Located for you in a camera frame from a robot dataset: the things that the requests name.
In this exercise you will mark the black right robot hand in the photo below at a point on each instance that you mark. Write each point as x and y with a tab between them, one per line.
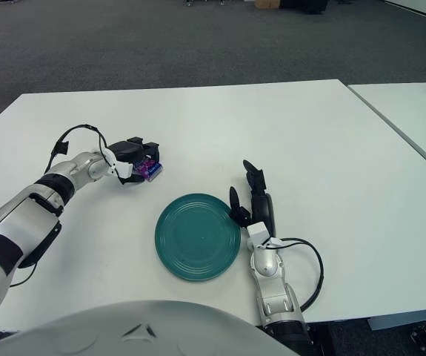
262	211

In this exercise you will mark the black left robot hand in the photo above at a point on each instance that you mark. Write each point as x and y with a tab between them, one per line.
125	150

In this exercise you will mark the blue purple gum box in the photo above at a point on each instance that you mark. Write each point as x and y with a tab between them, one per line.
149	168

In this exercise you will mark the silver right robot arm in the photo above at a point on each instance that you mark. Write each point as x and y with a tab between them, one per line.
272	289

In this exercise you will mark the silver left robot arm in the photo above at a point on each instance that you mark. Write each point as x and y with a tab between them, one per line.
31	215

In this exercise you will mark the teal green round plate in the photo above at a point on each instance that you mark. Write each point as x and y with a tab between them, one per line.
198	241

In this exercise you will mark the silver robot torso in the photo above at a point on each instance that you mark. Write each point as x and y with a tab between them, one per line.
142	330

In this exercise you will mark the brown cardboard box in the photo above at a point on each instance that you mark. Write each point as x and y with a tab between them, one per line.
267	3

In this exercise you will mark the black furniture block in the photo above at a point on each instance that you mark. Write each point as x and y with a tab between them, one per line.
305	5

